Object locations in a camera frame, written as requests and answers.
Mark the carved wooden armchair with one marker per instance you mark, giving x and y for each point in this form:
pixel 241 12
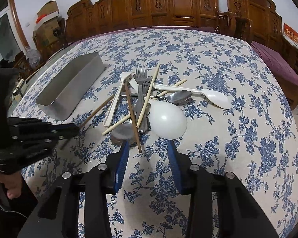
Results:
pixel 259 22

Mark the glass sliding door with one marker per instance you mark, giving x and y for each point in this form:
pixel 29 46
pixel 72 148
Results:
pixel 10 45

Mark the large white plastic ladle spoon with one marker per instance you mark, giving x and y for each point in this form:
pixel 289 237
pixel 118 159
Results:
pixel 167 120

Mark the stacked cardboard boxes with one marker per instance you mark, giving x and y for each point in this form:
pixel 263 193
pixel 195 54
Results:
pixel 48 35

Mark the white plastic fork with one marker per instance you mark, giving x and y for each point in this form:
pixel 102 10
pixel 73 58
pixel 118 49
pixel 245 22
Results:
pixel 123 76

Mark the purple sofa cushion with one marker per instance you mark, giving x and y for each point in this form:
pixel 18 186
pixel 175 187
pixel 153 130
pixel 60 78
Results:
pixel 197 28

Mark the steel spoon with smiley handle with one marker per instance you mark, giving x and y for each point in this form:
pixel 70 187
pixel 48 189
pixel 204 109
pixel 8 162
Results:
pixel 125 130

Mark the blue floral tablecloth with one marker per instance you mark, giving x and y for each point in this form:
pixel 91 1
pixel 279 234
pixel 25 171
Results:
pixel 257 139

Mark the carved wooden sofa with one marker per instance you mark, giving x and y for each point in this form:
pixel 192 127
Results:
pixel 87 19

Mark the person's left hand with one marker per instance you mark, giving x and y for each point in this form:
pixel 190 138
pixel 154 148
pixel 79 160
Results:
pixel 13 184

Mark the light bamboo chopstick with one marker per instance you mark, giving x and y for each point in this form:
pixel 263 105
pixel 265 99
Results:
pixel 148 96
pixel 127 117

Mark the stainless steel fork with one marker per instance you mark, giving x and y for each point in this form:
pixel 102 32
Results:
pixel 140 77

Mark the purple armchair cushion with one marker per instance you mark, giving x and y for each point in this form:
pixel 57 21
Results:
pixel 274 61

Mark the stainless steel utensil tray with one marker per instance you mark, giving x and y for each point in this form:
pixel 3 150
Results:
pixel 63 93

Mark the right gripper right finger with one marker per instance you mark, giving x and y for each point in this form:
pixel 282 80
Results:
pixel 191 179

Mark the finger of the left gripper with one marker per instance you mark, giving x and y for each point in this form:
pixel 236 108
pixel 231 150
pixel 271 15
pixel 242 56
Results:
pixel 63 131

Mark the steel spoon crosswise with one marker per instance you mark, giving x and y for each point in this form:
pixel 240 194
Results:
pixel 177 97

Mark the red sign card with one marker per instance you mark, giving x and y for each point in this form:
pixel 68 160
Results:
pixel 290 33

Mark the white long-handled plastic spoon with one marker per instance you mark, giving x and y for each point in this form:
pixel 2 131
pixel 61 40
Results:
pixel 217 98

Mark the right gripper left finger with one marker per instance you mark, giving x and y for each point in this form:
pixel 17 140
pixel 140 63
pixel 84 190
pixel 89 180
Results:
pixel 102 180

